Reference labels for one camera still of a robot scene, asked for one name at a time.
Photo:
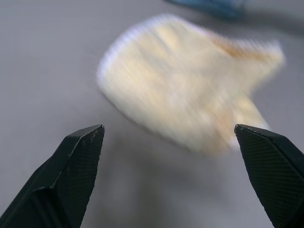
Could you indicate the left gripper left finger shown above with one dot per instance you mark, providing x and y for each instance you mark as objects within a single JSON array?
[{"x": 59, "y": 180}]

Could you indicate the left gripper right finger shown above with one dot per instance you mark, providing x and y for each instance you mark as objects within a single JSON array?
[{"x": 273, "y": 171}]

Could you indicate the yellow towel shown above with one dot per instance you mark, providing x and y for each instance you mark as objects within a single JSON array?
[{"x": 185, "y": 83}]

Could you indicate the blue blurred object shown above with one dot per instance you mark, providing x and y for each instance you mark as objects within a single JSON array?
[{"x": 209, "y": 8}]

